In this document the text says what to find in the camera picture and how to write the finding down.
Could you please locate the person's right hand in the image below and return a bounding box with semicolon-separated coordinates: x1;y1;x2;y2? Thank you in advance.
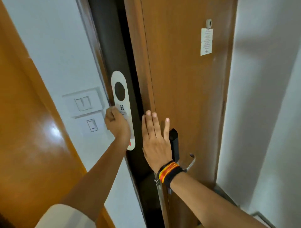
142;110;174;173

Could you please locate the person's left hand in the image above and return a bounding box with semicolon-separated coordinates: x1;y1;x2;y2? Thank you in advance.
104;106;131;142

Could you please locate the white door hanger sign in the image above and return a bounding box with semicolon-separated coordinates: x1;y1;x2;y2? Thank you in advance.
111;70;135;151

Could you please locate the person's right forearm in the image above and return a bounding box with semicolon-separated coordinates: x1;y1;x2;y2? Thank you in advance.
169;173;270;228

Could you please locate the person's left forearm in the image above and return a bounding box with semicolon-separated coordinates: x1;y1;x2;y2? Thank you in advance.
60;134;132;223

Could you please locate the black electronic door lock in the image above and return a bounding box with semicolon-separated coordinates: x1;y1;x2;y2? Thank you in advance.
169;128;180;163

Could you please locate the black striped wristband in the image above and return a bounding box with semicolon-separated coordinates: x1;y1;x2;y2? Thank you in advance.
157;160;186;188

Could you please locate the brown wooden door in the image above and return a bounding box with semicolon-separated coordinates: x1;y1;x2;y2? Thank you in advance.
123;0;238;228

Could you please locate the silver door edge plate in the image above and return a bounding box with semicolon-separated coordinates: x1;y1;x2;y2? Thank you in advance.
154;173;169;228

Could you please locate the glossy orange wooden panel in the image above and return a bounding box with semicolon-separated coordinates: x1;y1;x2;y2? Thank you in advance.
0;0;116;228

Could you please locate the white paper notice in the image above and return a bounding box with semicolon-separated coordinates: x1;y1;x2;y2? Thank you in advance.
200;28;214;56

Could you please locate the white shirt sleeve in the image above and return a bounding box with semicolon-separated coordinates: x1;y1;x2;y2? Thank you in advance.
35;204;96;228

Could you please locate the white single wall switch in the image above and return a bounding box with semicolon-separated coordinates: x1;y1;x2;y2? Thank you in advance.
86;119;98;132

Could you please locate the white double switch panel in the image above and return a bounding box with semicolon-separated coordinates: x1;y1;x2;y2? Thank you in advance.
62;87;106;118

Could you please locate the silver door lever handle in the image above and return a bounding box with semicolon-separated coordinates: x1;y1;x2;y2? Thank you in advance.
180;154;196;173

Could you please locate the dark brown door frame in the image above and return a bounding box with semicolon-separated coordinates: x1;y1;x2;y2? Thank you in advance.
76;0;165;228

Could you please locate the grey metal rail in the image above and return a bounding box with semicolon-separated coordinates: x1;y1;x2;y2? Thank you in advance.
250;211;275;228

